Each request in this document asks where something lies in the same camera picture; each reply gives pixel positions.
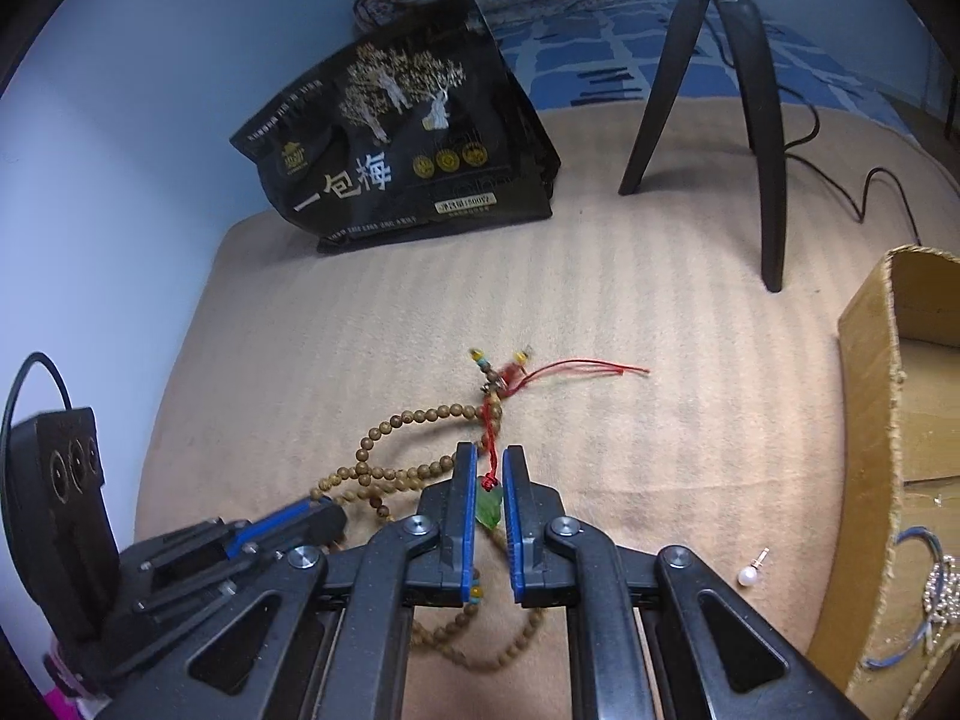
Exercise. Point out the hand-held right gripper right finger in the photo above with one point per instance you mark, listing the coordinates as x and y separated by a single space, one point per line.
514 510

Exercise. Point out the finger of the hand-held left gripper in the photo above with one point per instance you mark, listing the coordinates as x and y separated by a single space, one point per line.
210 607
277 521

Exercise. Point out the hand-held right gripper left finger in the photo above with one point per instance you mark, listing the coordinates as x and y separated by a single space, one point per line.
465 510

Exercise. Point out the cardboard box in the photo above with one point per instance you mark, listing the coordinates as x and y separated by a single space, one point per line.
862 390

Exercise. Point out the silver bangle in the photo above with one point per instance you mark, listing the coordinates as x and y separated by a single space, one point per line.
919 532

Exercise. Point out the pink object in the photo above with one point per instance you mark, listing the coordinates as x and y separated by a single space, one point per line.
71 701

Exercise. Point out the tan blanket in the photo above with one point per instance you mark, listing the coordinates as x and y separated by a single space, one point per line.
600 315

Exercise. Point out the pearl earring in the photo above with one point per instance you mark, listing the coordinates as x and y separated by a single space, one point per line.
748 577

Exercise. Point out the black printed snack bag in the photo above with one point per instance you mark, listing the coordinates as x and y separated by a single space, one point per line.
390 127

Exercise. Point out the black tripod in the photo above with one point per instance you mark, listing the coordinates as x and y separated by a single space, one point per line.
765 127

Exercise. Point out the blue checked bed sheet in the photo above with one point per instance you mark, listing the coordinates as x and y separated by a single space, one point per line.
570 52

